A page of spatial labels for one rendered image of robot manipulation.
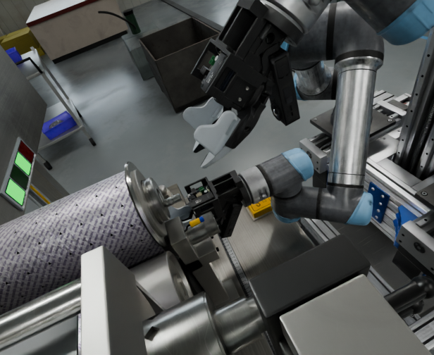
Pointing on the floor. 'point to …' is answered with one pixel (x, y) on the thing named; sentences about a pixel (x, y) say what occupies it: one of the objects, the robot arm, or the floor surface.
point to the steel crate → (180, 60)
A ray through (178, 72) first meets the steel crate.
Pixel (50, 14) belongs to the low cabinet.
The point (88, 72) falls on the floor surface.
